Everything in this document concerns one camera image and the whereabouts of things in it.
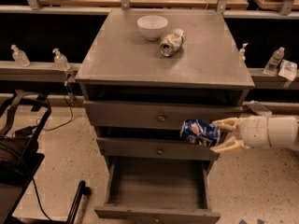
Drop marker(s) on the open bottom grey drawer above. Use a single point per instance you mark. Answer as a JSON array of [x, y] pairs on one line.
[[158, 191]]

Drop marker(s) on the clear sanitizer bottle far left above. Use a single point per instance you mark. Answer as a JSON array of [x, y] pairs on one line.
[[20, 56]]

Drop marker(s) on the wooden shelf with metal frame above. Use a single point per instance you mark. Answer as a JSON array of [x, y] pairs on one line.
[[229, 8]]

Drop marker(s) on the top grey drawer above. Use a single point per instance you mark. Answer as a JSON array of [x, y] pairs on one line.
[[153, 115]]

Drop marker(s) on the black chair with straps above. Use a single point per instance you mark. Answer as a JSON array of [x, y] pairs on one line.
[[19, 160]]

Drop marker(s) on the blue pepsi can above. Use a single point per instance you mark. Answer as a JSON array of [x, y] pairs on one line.
[[200, 133]]

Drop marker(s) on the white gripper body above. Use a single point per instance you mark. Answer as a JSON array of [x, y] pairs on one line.
[[252, 132]]

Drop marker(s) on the white plastic packet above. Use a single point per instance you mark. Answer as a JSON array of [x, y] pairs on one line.
[[288, 70]]

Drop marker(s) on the grey metal ledge rail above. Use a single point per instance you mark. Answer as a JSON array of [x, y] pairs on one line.
[[46, 72]]

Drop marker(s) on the clear sanitizer bottle right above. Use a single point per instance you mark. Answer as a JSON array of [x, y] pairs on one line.
[[242, 51]]

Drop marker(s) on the grey drawer cabinet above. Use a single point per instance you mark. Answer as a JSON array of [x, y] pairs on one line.
[[122, 65]]

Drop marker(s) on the middle grey drawer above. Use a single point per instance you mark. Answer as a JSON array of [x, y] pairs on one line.
[[156, 149]]

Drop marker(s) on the white bowl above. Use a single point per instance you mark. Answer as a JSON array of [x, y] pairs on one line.
[[152, 26]]

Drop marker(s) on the clear sanitizer bottle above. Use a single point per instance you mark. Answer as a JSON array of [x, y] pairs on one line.
[[20, 56], [60, 60], [242, 51]]

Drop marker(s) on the clear water bottle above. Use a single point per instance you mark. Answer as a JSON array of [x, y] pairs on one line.
[[274, 61]]

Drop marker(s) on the grey box on floor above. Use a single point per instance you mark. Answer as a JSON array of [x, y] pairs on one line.
[[258, 109]]

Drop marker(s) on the green white soda can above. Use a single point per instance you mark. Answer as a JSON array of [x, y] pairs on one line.
[[171, 43]]

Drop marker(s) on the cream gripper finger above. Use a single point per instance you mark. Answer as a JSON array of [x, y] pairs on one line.
[[230, 144], [229, 124]]

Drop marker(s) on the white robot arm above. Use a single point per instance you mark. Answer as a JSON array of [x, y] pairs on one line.
[[282, 132]]

